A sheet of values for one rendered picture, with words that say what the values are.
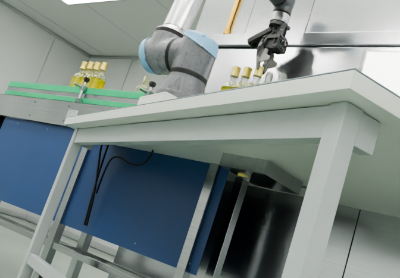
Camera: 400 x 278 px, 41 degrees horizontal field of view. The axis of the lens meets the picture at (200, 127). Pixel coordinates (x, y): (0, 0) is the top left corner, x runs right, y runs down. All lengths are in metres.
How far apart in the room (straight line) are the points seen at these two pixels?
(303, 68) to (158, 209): 0.81
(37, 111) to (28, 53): 5.34
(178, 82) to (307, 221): 0.77
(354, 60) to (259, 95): 1.12
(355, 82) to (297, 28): 1.51
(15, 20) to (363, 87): 7.38
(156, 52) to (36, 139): 1.27
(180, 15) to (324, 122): 0.90
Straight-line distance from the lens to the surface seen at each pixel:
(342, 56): 2.14
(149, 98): 1.53
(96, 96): 2.53
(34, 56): 8.18
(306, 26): 2.33
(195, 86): 1.52
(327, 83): 0.88
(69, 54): 8.50
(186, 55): 1.55
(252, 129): 1.07
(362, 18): 2.23
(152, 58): 1.65
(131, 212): 2.10
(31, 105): 2.88
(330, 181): 0.86
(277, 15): 2.19
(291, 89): 0.95
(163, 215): 1.98
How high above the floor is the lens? 0.42
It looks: 12 degrees up
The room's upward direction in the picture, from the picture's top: 19 degrees clockwise
